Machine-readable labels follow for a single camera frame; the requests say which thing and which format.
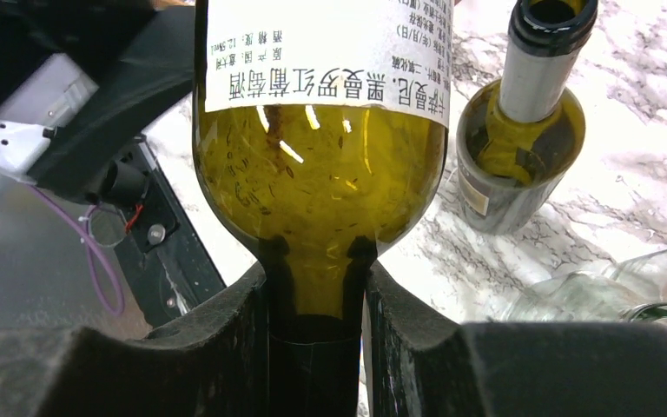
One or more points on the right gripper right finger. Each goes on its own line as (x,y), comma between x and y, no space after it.
(420,363)

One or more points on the green wine bottle white label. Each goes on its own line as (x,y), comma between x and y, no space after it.
(320,140)

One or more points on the green wine bottle silver neck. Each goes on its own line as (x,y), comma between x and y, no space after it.
(518,135)

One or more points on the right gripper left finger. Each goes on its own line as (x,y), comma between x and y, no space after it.
(211,361)

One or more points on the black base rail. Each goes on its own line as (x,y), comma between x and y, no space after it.
(140,219)

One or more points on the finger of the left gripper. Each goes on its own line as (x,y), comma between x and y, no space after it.
(152,76)

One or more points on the clear round glass bottle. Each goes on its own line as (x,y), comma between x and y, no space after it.
(633,290)

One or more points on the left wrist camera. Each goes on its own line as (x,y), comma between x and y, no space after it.
(48,99)

